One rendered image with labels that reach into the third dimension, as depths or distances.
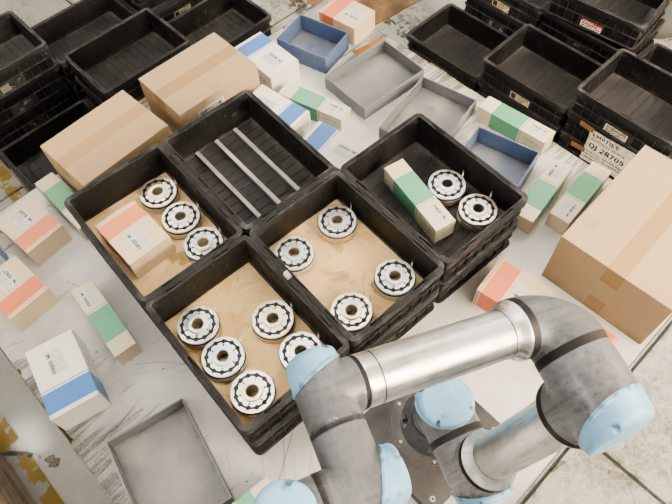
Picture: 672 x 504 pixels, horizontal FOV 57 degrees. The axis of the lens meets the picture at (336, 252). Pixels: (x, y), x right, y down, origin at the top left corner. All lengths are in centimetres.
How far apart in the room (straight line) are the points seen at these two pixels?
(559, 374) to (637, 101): 178
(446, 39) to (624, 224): 159
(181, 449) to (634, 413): 104
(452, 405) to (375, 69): 129
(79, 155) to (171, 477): 93
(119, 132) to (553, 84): 170
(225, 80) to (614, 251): 121
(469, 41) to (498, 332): 224
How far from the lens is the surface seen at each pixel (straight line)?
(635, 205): 175
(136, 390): 168
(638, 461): 245
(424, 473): 150
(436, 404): 130
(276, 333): 148
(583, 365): 96
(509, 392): 163
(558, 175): 192
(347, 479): 78
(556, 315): 97
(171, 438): 162
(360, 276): 157
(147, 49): 278
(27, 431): 258
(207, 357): 149
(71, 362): 167
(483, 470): 124
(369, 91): 215
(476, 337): 90
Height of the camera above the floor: 221
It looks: 59 degrees down
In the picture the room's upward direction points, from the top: 4 degrees counter-clockwise
